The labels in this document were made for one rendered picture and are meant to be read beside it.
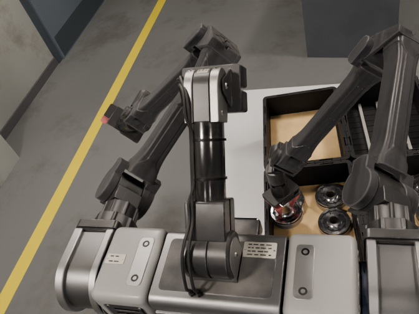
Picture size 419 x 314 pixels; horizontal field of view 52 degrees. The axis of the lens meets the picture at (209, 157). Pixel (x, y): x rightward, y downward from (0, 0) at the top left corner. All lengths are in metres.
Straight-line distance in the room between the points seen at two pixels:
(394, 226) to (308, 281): 0.17
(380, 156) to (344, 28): 2.66
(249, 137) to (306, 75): 1.53
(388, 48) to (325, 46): 2.56
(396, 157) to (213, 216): 0.38
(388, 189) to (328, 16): 2.71
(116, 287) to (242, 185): 1.19
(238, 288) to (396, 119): 0.44
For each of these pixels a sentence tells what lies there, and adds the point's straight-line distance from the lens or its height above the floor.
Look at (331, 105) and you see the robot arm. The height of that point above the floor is 1.35.
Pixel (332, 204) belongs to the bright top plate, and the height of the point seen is 0.86.
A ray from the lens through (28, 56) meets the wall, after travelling 4.50.
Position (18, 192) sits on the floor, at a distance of 3.54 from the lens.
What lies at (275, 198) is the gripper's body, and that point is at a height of 1.03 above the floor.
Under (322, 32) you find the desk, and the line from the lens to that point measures 3.48.
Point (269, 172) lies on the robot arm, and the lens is 1.27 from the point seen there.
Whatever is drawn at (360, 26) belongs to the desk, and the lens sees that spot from 3.41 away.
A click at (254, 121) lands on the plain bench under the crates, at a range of 2.08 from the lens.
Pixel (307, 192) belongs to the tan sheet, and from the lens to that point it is 1.59.
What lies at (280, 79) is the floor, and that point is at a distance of 3.45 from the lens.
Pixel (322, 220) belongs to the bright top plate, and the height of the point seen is 0.86.
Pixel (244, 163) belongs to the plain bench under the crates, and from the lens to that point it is 1.90.
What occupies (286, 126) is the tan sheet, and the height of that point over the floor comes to 0.83.
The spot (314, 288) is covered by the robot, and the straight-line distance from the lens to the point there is 0.62.
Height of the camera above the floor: 2.09
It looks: 45 degrees down
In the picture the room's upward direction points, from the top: 20 degrees counter-clockwise
